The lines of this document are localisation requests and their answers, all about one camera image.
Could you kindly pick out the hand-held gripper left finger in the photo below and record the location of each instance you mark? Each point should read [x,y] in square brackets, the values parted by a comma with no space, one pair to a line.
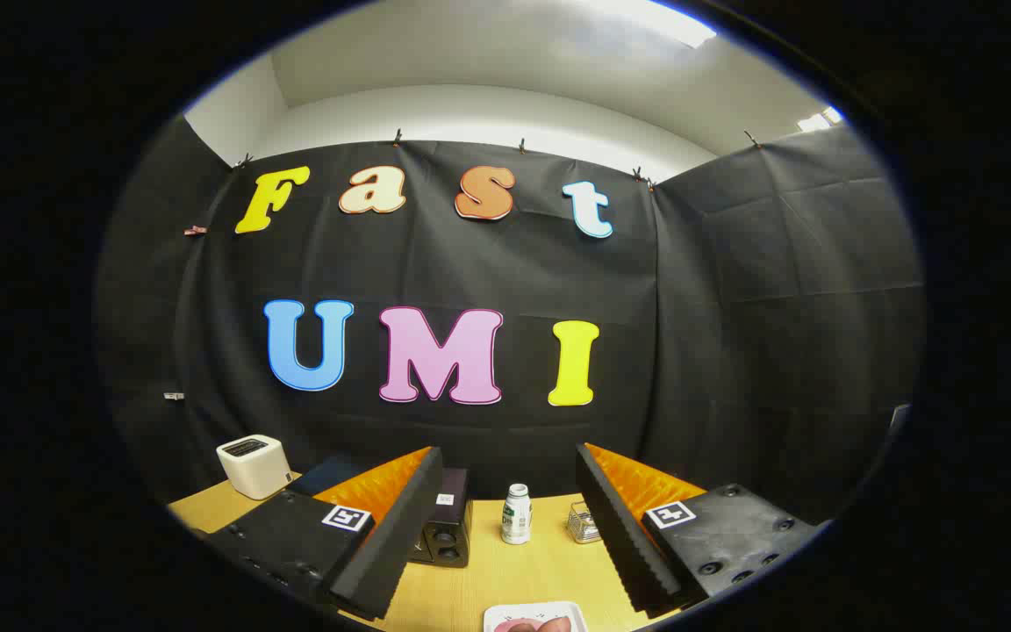
[409,518]

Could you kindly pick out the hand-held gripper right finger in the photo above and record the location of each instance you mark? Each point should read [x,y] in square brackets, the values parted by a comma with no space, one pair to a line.
[615,527]

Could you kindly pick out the black toaster oven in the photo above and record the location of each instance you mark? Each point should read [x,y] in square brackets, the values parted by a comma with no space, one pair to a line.
[451,518]

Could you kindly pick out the white square plate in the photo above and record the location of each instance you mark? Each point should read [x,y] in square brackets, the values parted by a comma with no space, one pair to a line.
[505,609]

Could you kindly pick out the cream white pop-up toaster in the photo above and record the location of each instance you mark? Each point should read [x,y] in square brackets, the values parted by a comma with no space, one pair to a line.
[251,470]

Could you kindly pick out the white bottle green label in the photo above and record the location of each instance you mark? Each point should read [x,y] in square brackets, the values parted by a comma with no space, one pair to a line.
[516,518]

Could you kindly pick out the black backdrop cloth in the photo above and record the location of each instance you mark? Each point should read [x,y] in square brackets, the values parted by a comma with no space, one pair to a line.
[734,307]

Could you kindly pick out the ceiling light panel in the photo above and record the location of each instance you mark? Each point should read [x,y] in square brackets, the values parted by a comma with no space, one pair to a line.
[821,119]

